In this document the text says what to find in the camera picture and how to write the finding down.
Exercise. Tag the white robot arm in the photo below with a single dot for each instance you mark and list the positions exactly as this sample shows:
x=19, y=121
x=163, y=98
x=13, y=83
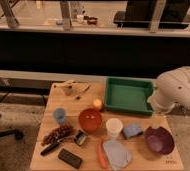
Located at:
x=171, y=87

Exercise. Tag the yellow round fruit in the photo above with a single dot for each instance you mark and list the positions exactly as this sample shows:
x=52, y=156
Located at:
x=97, y=104

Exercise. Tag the green plastic tray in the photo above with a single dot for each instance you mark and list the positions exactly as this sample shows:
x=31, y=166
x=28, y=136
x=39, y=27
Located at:
x=128, y=95

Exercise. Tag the white paper cup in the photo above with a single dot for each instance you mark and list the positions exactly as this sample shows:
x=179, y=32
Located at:
x=114, y=127

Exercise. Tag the blue plastic cup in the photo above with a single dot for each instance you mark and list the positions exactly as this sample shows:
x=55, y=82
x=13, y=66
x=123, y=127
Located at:
x=59, y=115

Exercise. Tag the small metal can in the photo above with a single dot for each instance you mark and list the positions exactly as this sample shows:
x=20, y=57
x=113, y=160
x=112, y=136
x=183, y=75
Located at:
x=80, y=138

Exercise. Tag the bunch of dark grapes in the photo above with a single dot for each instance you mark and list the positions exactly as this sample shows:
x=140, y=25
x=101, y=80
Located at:
x=57, y=133

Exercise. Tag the blue sponge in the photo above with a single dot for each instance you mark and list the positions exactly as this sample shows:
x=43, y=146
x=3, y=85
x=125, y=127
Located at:
x=132, y=130

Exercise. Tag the dark red bowl in background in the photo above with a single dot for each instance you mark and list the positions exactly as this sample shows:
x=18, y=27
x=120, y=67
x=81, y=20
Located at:
x=92, y=21

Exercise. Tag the white cup in background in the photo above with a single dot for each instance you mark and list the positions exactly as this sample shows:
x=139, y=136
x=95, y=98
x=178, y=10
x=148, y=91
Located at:
x=80, y=18

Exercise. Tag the light blue plate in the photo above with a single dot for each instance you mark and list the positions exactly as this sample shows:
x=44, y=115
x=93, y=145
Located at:
x=117, y=154

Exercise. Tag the orange carrot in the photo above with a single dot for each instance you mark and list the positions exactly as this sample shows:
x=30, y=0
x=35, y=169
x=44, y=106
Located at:
x=102, y=160

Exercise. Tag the black rectangular block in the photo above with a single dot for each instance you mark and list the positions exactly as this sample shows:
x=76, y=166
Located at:
x=70, y=158

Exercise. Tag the purple bowl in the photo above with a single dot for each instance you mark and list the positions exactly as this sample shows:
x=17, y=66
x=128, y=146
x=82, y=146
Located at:
x=159, y=141

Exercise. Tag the black office chair base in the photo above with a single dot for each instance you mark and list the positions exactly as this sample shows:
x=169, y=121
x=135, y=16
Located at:
x=1, y=123

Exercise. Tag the black handled knife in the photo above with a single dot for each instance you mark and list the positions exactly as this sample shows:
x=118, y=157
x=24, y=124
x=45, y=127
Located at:
x=56, y=144

